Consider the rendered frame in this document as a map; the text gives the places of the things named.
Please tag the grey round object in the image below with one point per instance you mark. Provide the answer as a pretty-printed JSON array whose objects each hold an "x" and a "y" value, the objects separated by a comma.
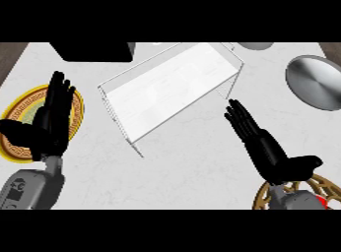
[{"x": 255, "y": 46}]

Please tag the gold openwork round placemat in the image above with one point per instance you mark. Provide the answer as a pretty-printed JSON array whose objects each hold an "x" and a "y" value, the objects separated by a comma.
[{"x": 335, "y": 193}]

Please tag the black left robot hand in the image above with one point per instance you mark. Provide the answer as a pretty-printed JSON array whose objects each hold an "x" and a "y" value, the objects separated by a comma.
[{"x": 53, "y": 124}]

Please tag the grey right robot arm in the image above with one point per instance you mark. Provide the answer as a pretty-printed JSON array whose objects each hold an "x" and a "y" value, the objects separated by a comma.
[{"x": 295, "y": 198}]

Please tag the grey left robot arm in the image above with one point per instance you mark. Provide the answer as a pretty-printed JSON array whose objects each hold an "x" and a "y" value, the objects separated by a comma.
[{"x": 30, "y": 190}]

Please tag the black box appliance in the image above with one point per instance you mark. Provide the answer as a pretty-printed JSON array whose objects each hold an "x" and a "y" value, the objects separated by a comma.
[{"x": 96, "y": 50}]

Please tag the red cupcake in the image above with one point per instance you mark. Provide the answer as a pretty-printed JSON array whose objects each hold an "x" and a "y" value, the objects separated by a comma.
[{"x": 324, "y": 201}]

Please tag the silver round pan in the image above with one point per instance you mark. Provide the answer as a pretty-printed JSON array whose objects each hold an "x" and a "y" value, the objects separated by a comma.
[{"x": 319, "y": 83}]

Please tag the yellow round patterned plate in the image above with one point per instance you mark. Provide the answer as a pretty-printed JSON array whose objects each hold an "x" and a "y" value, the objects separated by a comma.
[{"x": 73, "y": 111}]

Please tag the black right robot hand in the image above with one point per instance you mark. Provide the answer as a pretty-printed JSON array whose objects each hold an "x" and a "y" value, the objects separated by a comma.
[{"x": 270, "y": 151}]

